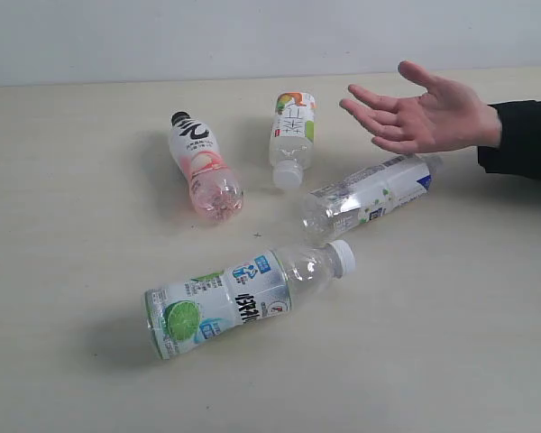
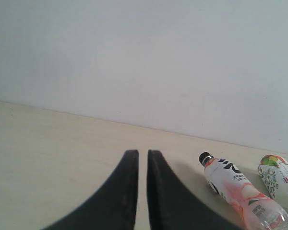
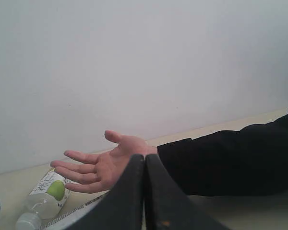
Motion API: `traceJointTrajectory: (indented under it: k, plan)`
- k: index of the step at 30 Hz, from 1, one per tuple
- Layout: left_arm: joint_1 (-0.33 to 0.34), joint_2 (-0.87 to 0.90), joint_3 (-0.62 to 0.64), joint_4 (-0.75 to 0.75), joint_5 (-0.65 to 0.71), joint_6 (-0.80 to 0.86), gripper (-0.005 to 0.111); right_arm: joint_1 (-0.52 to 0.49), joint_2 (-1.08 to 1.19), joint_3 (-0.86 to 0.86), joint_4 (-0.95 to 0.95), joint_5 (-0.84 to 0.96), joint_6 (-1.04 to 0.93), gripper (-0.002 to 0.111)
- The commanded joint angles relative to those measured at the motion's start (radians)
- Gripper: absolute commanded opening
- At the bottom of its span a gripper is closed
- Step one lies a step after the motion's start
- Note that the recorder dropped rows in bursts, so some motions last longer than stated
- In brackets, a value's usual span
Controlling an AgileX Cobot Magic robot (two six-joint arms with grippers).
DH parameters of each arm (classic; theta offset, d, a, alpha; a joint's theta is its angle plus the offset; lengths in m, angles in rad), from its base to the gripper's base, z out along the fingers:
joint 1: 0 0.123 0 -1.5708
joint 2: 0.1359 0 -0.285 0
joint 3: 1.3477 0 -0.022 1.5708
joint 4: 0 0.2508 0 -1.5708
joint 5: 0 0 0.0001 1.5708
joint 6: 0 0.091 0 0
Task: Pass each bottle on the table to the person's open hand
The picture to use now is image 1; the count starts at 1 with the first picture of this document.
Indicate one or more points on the lime label drink bottle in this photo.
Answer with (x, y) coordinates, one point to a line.
(182, 316)

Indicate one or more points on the pink peach soda bottle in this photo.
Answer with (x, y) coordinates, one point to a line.
(214, 190)

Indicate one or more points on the black sleeved forearm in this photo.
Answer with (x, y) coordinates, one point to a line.
(519, 152)

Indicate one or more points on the open bare human hand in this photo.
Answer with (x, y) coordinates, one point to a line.
(448, 117)

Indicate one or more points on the clear white label water bottle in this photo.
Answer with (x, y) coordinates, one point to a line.
(365, 195)

